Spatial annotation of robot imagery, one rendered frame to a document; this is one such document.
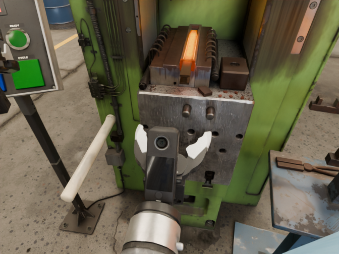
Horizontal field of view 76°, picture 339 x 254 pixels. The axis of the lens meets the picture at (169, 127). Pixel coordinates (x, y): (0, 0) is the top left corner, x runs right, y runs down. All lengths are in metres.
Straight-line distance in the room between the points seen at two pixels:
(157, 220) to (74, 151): 1.65
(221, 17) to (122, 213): 1.23
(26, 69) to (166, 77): 0.41
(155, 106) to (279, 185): 0.48
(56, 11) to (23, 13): 4.49
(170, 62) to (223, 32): 0.50
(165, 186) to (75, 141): 1.71
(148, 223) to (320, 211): 0.60
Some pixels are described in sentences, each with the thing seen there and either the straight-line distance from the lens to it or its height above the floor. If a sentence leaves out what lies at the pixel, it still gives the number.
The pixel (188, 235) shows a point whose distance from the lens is 1.41.
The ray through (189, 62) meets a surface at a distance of 0.70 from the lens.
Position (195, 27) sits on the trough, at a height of 0.99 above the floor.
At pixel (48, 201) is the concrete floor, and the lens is 1.70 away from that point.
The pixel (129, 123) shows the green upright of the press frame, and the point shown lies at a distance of 1.10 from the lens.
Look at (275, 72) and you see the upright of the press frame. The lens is 0.92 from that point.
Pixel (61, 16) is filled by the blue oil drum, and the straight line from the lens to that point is 5.28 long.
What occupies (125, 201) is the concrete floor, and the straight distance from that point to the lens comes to 1.53.
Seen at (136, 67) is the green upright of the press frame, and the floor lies 0.90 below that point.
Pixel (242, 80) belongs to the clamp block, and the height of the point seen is 0.95.
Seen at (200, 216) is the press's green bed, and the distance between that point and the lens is 1.31.
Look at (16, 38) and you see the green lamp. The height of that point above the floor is 1.09.
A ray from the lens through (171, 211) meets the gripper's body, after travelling 0.33.
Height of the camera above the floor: 1.30
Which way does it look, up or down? 41 degrees down
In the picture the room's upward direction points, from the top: straight up
